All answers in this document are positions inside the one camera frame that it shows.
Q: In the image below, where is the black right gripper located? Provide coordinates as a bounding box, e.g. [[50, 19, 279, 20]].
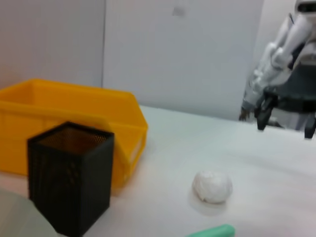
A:
[[255, 64, 316, 139]]

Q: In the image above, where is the mint green pen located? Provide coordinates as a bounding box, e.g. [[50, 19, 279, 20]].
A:
[[186, 224, 235, 237]]

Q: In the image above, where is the white paper ball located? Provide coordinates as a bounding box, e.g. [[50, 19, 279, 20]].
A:
[[192, 170, 233, 203]]

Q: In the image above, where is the black mesh pen holder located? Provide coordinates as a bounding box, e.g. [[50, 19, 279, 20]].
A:
[[27, 120, 115, 237]]

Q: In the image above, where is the yellow plastic storage bin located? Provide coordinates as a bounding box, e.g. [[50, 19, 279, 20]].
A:
[[0, 78, 149, 196]]

